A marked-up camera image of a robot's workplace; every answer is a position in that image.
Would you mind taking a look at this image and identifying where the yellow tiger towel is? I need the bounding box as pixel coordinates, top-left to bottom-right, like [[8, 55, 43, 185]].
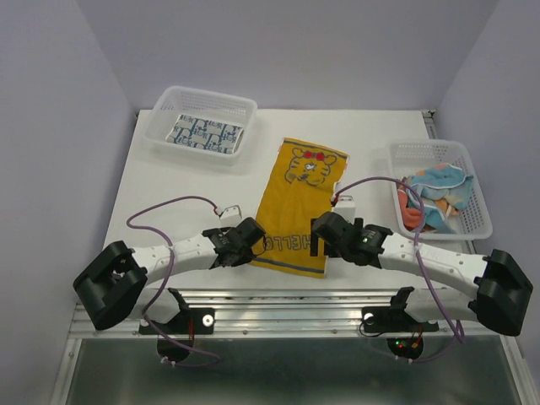
[[251, 138, 348, 278]]

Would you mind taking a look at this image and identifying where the blue white patterned towel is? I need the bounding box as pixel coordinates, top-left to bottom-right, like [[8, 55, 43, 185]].
[[165, 114, 244, 154]]

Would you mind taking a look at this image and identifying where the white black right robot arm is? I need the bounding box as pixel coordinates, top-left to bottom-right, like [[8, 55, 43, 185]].
[[311, 212, 533, 337]]

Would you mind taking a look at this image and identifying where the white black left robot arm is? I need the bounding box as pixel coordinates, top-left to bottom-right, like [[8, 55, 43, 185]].
[[73, 217, 265, 331]]

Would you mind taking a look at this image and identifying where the light blue orange towel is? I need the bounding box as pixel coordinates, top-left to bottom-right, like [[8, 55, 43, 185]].
[[397, 163, 474, 234]]

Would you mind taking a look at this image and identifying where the white perforated basket right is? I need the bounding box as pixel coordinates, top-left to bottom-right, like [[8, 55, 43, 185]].
[[387, 140, 493, 240]]

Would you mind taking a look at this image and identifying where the white perforated basket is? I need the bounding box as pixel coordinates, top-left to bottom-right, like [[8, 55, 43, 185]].
[[387, 140, 493, 240], [143, 85, 257, 165]]

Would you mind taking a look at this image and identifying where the white perforated basket left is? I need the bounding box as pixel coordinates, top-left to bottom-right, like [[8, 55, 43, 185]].
[[143, 85, 257, 165]]

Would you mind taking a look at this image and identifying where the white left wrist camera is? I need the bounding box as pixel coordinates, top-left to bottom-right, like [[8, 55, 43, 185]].
[[215, 204, 242, 228]]

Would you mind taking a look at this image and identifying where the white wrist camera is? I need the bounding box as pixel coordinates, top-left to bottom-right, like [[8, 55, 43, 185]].
[[332, 194, 356, 224], [215, 204, 242, 228]]

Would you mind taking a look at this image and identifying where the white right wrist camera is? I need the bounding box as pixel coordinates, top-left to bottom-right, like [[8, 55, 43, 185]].
[[332, 194, 356, 224]]

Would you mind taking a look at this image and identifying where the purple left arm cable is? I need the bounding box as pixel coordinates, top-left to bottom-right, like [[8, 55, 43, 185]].
[[126, 194, 222, 367]]

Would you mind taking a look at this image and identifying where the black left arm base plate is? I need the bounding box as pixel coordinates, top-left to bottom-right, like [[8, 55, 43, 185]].
[[148, 307, 215, 335]]

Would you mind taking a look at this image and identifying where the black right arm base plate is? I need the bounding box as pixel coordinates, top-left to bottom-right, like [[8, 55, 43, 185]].
[[362, 306, 440, 334]]

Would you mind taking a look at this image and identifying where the aluminium mounting rail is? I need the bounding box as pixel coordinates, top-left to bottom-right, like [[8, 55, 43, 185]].
[[67, 289, 520, 339]]

